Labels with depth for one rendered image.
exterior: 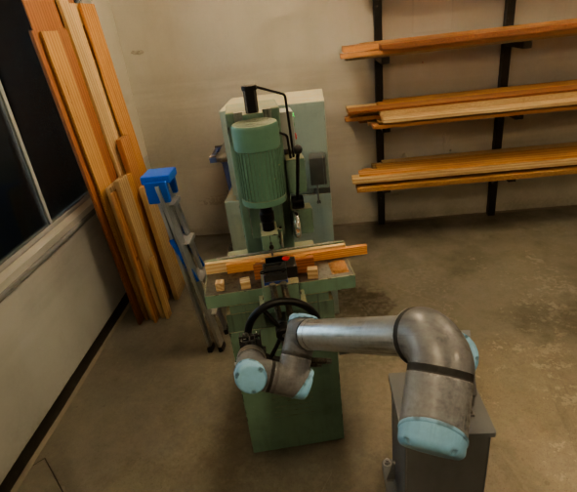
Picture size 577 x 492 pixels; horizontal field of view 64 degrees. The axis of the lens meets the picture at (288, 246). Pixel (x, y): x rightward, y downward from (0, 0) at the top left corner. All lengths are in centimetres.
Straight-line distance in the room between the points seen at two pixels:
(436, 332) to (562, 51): 383
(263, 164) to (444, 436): 116
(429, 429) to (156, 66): 380
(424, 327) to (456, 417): 16
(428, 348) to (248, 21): 350
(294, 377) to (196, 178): 326
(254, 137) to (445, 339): 106
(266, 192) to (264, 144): 18
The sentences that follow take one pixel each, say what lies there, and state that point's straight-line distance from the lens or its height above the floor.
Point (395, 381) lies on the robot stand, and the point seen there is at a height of 55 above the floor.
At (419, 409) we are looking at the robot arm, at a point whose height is 122.
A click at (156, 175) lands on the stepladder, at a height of 116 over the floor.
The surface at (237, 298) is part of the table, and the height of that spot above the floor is 87.
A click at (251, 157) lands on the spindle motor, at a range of 170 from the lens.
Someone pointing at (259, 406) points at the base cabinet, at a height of 29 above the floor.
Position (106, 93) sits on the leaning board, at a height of 150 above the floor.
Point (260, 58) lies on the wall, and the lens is 408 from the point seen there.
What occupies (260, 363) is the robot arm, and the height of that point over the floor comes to 99.
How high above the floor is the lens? 184
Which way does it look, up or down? 26 degrees down
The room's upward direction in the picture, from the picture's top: 7 degrees counter-clockwise
